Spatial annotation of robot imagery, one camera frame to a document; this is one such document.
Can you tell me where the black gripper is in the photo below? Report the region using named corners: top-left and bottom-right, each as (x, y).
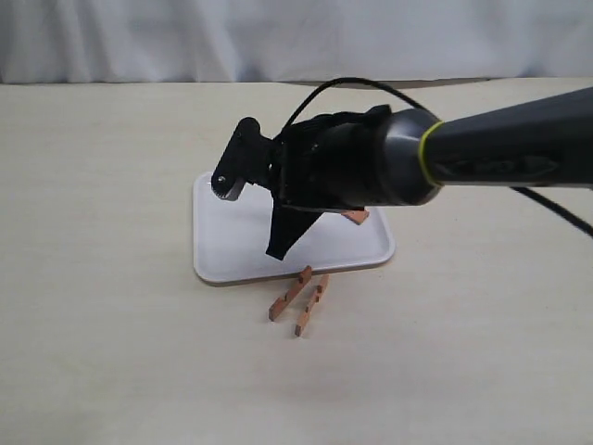
top-left (210, 108), bottom-right (389, 261)

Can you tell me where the notched wooden piece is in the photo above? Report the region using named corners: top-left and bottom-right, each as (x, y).
top-left (294, 273), bottom-right (330, 337)
top-left (341, 210), bottom-right (370, 225)
top-left (268, 266), bottom-right (312, 321)

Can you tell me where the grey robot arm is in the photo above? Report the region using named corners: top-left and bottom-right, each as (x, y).
top-left (211, 88), bottom-right (592, 260)

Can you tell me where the white plastic tray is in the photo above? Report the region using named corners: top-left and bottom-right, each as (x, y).
top-left (193, 172), bottom-right (396, 285)

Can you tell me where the white backdrop cloth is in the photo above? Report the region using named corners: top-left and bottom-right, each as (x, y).
top-left (1, 1), bottom-right (592, 83)

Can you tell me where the black cable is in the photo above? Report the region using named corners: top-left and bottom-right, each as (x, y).
top-left (280, 76), bottom-right (593, 237)

